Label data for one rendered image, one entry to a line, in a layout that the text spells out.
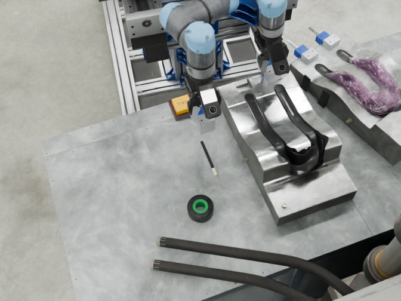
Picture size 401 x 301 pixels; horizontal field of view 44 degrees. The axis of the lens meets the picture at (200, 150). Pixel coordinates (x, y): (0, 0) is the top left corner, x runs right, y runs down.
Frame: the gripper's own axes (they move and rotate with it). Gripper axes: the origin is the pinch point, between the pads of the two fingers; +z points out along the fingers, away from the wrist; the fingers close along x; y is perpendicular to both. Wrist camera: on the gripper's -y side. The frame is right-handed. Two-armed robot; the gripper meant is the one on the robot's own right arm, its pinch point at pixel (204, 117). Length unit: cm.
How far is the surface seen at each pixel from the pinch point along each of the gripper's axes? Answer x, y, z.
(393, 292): -3, -75, -52
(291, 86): -33.3, 5.9, 6.0
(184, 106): 2.2, 14.7, 11.4
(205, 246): 13.4, -36.4, 8.8
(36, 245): 78, 23, 95
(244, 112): -14.5, 1.7, 6.4
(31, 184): 74, 57, 95
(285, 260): -4.7, -49.5, 3.5
